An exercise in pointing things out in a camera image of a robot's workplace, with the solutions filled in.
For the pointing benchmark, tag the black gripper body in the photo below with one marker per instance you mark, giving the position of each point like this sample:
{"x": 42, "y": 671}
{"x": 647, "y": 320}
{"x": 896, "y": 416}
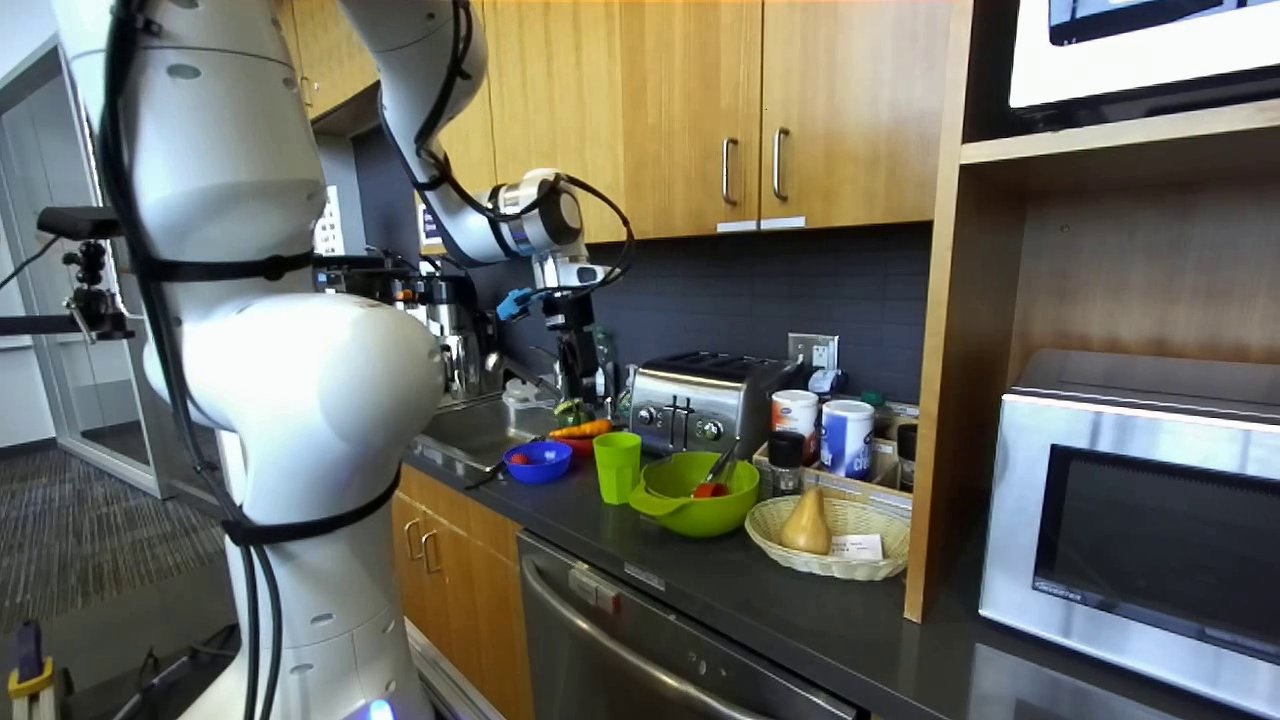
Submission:
{"x": 563, "y": 293}

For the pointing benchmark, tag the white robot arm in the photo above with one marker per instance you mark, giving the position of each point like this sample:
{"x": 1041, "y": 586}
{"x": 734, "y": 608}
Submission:
{"x": 315, "y": 397}

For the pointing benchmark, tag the red bowl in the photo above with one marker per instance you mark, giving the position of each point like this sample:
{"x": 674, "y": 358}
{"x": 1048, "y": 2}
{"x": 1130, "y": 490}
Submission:
{"x": 581, "y": 446}

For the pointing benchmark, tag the blue bowl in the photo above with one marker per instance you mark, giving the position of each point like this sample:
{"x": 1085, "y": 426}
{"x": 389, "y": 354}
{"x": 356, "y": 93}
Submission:
{"x": 539, "y": 462}

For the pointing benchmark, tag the green bowl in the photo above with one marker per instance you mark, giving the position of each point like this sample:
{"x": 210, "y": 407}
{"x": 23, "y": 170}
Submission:
{"x": 665, "y": 493}

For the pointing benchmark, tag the orange carrot toy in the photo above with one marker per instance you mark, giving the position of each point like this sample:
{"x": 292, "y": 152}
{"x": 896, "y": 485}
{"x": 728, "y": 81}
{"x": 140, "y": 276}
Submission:
{"x": 581, "y": 428}

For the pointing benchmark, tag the stainless steel toaster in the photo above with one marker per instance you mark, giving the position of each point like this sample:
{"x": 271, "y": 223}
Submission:
{"x": 712, "y": 403}

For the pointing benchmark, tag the green plastic cup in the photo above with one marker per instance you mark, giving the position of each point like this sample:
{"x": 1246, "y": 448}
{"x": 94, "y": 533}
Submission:
{"x": 617, "y": 466}

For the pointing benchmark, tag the wooden upper cabinets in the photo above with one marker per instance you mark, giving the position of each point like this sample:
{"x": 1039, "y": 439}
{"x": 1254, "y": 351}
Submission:
{"x": 712, "y": 113}

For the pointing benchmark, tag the red white can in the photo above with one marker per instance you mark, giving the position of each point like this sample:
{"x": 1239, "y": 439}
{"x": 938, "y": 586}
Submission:
{"x": 799, "y": 408}

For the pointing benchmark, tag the wooden lower cabinet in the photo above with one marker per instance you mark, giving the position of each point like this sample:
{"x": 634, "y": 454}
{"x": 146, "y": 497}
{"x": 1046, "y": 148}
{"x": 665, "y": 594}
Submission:
{"x": 460, "y": 588}

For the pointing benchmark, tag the blue white can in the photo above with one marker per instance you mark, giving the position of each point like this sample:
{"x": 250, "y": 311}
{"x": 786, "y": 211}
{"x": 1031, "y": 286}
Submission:
{"x": 847, "y": 428}

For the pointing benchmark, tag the yellow pear toy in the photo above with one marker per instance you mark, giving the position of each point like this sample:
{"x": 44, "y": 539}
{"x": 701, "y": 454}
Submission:
{"x": 806, "y": 524}

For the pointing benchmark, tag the stainless steel dishwasher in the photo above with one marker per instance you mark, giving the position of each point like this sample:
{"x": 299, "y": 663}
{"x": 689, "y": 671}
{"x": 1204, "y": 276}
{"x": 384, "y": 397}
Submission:
{"x": 601, "y": 651}

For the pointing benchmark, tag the stainless steel microwave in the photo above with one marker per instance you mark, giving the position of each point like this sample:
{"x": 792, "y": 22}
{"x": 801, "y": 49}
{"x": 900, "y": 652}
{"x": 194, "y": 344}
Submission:
{"x": 1136, "y": 516}

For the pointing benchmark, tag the wall power outlet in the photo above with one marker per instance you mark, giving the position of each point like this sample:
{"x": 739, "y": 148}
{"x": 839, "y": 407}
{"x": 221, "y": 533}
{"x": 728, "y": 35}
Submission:
{"x": 812, "y": 351}

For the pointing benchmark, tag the camera on tripod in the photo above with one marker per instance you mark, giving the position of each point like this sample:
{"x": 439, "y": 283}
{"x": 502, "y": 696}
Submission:
{"x": 90, "y": 311}

